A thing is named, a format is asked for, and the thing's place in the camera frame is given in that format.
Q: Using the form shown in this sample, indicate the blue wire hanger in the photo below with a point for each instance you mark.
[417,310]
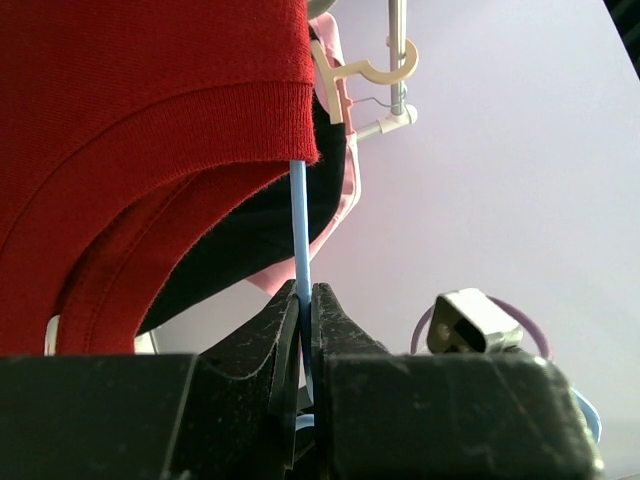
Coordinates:
[302,225]

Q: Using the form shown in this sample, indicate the red t shirt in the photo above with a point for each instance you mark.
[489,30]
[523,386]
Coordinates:
[128,130]

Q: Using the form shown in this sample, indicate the wooden hanger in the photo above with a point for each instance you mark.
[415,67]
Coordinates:
[331,75]

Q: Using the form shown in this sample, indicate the white clothes rack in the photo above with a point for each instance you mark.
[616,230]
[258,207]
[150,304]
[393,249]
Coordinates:
[400,113]

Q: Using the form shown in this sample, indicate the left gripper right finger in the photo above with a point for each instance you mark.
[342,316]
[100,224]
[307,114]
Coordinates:
[446,416]

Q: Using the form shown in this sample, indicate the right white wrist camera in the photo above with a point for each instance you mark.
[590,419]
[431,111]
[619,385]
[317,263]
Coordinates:
[467,320]

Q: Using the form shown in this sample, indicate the black t shirt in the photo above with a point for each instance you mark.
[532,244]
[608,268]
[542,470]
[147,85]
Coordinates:
[253,236]

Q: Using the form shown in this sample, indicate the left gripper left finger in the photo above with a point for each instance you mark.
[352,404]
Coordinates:
[227,413]

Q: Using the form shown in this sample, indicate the pink shirt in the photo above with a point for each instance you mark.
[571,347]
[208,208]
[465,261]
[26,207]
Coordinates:
[348,183]

